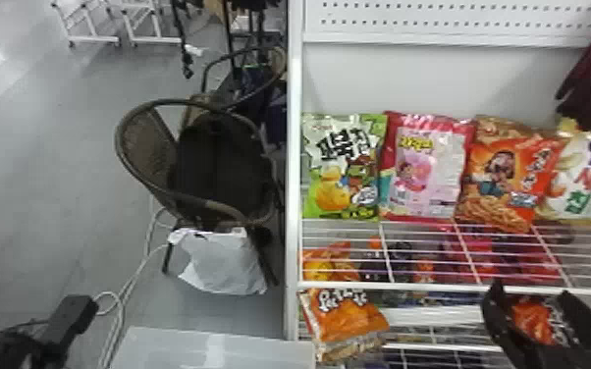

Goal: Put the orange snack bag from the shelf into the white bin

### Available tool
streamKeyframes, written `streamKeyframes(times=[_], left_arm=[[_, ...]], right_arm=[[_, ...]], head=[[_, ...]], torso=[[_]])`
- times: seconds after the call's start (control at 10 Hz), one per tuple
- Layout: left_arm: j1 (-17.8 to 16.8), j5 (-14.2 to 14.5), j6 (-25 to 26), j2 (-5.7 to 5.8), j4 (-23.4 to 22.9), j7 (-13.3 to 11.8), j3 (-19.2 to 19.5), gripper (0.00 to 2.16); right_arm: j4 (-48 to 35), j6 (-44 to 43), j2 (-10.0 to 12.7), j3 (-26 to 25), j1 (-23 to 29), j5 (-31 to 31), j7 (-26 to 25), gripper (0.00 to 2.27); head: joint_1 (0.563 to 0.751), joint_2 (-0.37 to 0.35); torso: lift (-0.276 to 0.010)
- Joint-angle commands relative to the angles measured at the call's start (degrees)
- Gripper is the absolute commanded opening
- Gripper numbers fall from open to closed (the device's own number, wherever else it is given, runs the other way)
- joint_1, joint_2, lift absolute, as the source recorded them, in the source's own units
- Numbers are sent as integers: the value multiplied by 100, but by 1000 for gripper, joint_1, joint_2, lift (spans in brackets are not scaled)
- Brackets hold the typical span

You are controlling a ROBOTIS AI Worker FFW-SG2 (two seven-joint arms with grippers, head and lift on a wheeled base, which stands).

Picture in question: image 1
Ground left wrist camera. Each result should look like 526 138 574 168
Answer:
41 293 100 363

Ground red snack packet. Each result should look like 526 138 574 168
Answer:
510 299 561 347
431 225 567 286

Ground white cable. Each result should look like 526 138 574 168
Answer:
91 208 173 369

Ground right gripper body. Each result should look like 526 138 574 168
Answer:
524 343 591 369

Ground green snack packet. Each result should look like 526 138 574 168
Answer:
300 112 389 222

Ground white wire rack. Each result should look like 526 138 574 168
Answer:
282 0 591 369

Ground brown wicker chair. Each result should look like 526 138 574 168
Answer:
114 97 283 288
181 45 289 152

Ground pink snack packet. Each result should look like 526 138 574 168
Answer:
378 111 476 223

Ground white snack packet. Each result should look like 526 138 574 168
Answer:
534 117 591 227

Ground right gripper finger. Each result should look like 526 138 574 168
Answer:
481 280 535 369
550 290 591 363

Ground white plastic bag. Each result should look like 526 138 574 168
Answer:
167 226 269 297

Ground orange snack packet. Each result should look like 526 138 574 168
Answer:
297 287 391 363
302 240 361 283
454 115 568 235

